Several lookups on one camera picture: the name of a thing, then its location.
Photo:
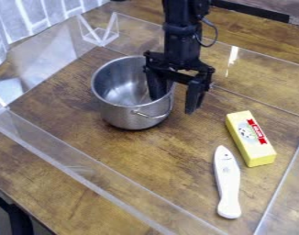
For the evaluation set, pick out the yellow butter block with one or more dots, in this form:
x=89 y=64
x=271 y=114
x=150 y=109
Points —
x=250 y=141

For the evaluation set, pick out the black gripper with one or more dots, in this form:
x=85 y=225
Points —
x=177 y=64

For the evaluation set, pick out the black bar at back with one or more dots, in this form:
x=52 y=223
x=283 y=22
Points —
x=250 y=10

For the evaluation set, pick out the white patterned curtain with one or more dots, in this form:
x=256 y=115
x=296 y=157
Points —
x=25 y=17

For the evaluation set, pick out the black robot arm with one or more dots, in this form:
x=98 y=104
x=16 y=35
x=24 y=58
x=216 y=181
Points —
x=185 y=13

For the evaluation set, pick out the stainless steel pot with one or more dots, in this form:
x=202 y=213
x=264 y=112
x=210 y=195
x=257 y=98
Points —
x=118 y=86

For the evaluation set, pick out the clear acrylic barrier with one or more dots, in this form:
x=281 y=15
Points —
x=94 y=180

